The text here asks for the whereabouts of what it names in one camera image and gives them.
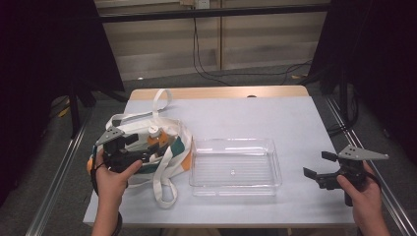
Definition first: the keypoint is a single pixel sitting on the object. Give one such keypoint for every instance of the black wristband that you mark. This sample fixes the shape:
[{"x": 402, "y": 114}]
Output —
[{"x": 118, "y": 224}]

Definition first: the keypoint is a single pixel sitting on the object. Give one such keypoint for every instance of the white wall socket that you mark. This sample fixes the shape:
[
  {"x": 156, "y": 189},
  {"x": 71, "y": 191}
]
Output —
[{"x": 202, "y": 3}]

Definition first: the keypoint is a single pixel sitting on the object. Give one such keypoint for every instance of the black horizontal bar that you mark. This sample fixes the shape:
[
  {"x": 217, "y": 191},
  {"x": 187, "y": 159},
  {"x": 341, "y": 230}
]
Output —
[{"x": 213, "y": 12}]

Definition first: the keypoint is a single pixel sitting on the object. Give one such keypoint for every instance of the orange bottle with white cap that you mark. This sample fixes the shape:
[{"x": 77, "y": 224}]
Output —
[
  {"x": 154, "y": 133},
  {"x": 170, "y": 134}
]

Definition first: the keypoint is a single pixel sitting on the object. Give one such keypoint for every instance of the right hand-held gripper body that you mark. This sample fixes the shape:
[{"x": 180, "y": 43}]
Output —
[{"x": 352, "y": 165}]

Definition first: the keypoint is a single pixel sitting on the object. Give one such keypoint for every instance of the pale grey table mat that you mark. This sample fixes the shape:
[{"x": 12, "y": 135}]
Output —
[{"x": 249, "y": 114}]

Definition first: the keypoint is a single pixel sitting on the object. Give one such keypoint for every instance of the white canvas tote bag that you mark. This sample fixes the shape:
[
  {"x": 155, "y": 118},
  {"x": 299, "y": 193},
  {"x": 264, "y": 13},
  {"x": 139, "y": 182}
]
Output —
[{"x": 170, "y": 154}]

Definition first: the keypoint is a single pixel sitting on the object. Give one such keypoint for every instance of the person's right hand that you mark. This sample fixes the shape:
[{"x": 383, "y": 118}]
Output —
[{"x": 364, "y": 193}]

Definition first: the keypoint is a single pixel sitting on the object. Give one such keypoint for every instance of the metal floor rail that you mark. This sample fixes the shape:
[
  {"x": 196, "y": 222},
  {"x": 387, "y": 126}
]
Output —
[
  {"x": 55, "y": 183},
  {"x": 377, "y": 157}
]

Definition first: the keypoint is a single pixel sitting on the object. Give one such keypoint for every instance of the black metal stand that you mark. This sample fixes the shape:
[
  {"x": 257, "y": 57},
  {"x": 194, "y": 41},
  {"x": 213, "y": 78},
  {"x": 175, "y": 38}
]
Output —
[{"x": 74, "y": 111}]

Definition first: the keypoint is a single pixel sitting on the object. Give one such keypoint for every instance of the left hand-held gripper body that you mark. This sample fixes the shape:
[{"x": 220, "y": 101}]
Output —
[{"x": 115, "y": 154}]

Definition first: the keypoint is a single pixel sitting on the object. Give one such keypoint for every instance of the clear plastic tray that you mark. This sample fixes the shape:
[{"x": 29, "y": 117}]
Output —
[{"x": 234, "y": 167}]

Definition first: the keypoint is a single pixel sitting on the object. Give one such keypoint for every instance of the person's left hand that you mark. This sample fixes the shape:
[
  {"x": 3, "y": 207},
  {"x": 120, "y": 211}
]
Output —
[{"x": 111, "y": 183}]

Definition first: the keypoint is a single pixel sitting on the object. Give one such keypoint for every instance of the black curtain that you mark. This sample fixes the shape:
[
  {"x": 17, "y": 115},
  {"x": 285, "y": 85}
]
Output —
[
  {"x": 377, "y": 59},
  {"x": 49, "y": 65}
]

